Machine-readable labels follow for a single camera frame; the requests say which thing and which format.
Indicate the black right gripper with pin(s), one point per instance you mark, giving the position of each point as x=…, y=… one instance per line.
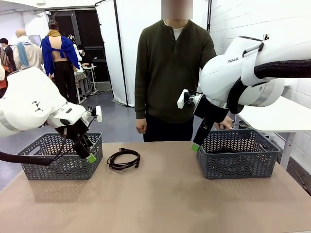
x=210, y=110

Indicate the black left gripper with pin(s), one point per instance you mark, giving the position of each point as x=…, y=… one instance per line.
x=74, y=132

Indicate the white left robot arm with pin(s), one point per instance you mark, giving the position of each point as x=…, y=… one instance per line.
x=29, y=97

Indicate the person's right forearm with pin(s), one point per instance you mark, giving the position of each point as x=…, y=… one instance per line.
x=141, y=102

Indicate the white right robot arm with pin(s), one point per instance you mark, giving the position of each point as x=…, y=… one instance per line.
x=218, y=77

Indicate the person's left hand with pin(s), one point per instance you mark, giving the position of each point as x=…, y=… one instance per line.
x=226, y=123

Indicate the person's right hand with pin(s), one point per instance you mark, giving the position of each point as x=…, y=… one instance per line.
x=141, y=125

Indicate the grey plastic lattice basket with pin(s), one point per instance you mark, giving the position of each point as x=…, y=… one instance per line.
x=60, y=170
x=238, y=167

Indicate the person in green henley sweater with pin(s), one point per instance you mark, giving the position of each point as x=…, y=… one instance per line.
x=170, y=72

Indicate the white side table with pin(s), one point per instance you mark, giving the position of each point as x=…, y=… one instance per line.
x=272, y=114

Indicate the mannequin with blue cardigan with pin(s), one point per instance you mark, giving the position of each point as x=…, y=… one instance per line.
x=60, y=77

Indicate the background white work table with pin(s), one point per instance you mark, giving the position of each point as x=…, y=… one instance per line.
x=91, y=68

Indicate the background person in black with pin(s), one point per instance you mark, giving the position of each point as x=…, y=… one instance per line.
x=85, y=58

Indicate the white backdrop panel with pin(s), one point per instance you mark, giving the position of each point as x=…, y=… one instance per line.
x=109, y=48

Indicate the black backdrop stand pole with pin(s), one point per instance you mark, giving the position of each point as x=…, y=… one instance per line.
x=118, y=48
x=208, y=14

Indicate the mannequin with white sweater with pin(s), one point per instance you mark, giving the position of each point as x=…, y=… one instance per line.
x=29, y=55

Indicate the background person dark jacket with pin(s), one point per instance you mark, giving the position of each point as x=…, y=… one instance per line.
x=9, y=55

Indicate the black room divider panel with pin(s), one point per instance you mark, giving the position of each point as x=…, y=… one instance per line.
x=93, y=24

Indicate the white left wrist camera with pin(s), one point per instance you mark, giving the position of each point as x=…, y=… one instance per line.
x=98, y=114

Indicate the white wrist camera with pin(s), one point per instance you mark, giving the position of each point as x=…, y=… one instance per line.
x=98, y=114
x=181, y=102

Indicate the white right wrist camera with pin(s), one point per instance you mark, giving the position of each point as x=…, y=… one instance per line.
x=181, y=102

